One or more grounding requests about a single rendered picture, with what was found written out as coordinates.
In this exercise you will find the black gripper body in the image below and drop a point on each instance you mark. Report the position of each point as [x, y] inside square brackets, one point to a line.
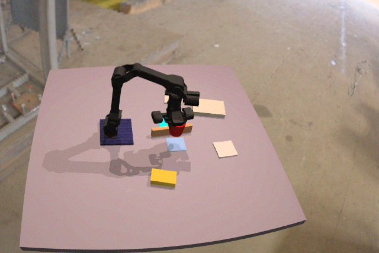
[157, 116]

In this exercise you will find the tan wooden plank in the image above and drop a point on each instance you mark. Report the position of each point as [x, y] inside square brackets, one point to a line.
[164, 131]

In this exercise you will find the cream flat rectangular block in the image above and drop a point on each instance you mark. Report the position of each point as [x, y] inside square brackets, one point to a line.
[209, 108]

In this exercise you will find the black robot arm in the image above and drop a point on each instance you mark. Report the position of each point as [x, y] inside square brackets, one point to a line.
[174, 85]

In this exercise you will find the red cup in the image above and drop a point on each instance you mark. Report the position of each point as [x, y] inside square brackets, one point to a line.
[177, 130]

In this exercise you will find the yellow rectangular block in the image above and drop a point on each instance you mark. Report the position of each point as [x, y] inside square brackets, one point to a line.
[164, 178]

